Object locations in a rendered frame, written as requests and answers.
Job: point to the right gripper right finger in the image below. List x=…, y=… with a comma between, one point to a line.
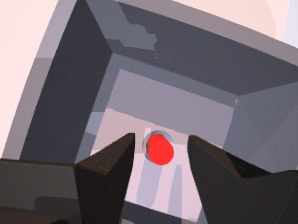
x=233, y=191

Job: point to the red cylinder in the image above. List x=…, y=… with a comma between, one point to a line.
x=160, y=150

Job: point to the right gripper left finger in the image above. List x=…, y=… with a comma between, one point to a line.
x=92, y=193

